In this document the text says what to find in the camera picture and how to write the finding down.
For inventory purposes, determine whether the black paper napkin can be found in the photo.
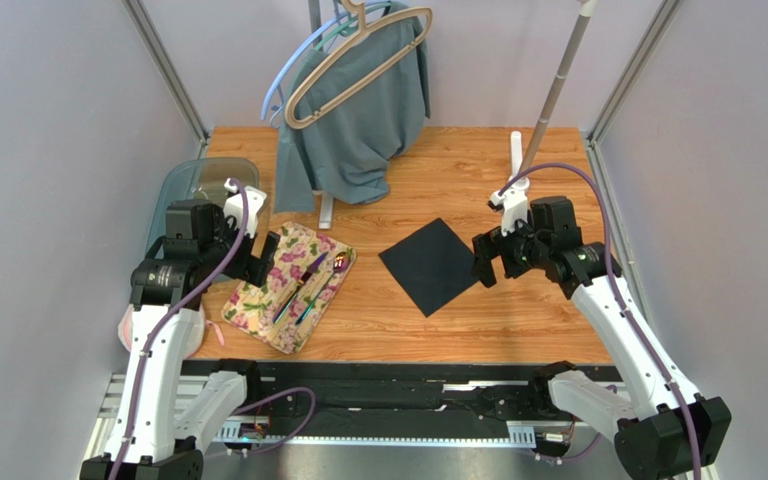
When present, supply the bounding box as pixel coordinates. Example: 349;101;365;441
379;218;477;317

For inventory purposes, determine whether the iridescent spoon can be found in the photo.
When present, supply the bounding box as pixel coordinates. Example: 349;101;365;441
294;251;351;326

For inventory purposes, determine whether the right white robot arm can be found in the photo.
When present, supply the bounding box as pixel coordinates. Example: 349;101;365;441
472;190;732;479

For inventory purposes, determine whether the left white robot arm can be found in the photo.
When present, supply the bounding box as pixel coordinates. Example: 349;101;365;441
79;190;279;479

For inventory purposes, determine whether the floral fabric tray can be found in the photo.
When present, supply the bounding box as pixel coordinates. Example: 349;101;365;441
221;222;357;355

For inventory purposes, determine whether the white garment rack base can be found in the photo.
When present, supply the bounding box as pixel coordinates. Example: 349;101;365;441
318;191;335;230

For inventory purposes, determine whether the clear teal container lid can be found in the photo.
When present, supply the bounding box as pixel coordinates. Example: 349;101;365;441
145;157;260;251

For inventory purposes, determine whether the white pink mesh basket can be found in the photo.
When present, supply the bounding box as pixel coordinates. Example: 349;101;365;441
117;304;225;359

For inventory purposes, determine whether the grey-green hanging shirt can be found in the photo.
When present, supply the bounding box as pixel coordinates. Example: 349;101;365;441
273;1;431;214

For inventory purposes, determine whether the grey pole white base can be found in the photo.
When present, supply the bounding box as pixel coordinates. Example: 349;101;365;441
502;0;598;196

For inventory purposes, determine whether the beige clothes hanger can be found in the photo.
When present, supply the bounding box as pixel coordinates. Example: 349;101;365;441
282;1;433;129

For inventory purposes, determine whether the light blue clothes hanger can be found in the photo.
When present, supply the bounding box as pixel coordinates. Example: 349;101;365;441
260;1;360;129

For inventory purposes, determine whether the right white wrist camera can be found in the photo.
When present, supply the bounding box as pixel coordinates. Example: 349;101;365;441
489;177;530;237

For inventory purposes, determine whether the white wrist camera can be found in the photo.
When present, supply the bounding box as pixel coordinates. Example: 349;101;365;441
489;177;530;237
223;177;268;239

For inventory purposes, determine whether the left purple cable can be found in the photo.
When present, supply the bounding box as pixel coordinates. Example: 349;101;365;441
107;178;317;480

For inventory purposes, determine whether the purple cable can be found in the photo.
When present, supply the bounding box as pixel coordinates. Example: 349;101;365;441
498;162;703;480
107;178;317;480

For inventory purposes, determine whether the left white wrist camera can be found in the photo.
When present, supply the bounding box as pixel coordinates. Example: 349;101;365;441
223;177;268;239

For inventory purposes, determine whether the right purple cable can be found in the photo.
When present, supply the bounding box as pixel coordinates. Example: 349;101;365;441
498;162;703;480

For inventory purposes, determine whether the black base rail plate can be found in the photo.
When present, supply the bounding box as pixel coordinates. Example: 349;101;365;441
177;359;625;444

